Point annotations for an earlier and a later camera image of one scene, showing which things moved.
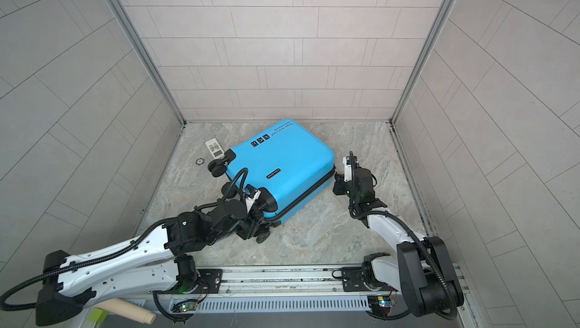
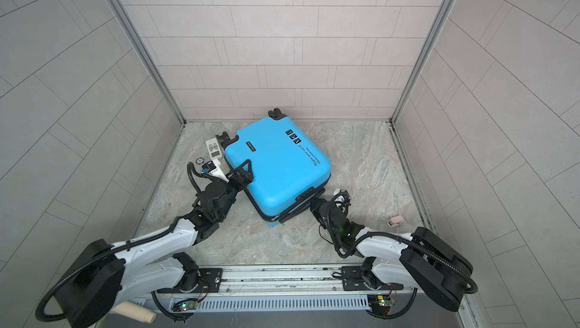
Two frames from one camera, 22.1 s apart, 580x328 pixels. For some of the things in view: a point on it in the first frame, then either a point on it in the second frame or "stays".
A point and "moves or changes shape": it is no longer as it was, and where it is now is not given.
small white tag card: x=214 y=148 stays
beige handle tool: x=124 y=308 stays
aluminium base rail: x=279 y=290 stays
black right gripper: x=340 y=184 to x=319 y=208
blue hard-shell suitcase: x=288 y=162 moves or changes shape
